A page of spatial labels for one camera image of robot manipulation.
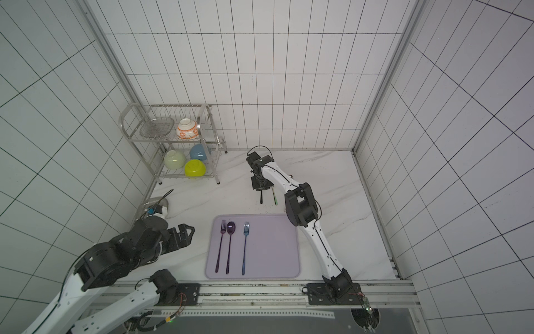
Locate blue fork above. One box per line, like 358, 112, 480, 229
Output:
241, 222, 250, 276

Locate dark purple fork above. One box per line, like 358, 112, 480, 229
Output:
215, 220, 227, 273

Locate dark purple spoon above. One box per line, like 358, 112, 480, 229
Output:
225, 221, 236, 274

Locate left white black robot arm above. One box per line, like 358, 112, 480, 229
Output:
26, 216, 200, 333

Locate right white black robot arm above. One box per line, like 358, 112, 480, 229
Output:
246, 148, 364, 304

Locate grey glass plate on table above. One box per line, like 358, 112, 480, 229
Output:
134, 196, 169, 222

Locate lilac rectangular placemat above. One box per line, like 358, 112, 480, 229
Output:
205, 214, 300, 281

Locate lime green bowl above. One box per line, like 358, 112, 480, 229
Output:
184, 159, 207, 178

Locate blue bowl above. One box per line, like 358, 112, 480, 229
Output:
189, 144, 207, 161

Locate pale green bowl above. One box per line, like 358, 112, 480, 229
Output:
164, 150, 187, 170

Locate white orange patterned bowl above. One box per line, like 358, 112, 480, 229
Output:
176, 118, 199, 141

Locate steel two-tier dish rack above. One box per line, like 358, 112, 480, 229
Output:
119, 103, 228, 185

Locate clear glass plate in rack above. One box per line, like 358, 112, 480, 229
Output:
139, 117, 175, 139

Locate rainbow fork green handle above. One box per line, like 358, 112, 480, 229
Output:
271, 187, 278, 205

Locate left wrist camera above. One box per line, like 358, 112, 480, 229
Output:
145, 204, 168, 219

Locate aluminium mounting rail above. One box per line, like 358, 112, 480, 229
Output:
147, 280, 421, 318

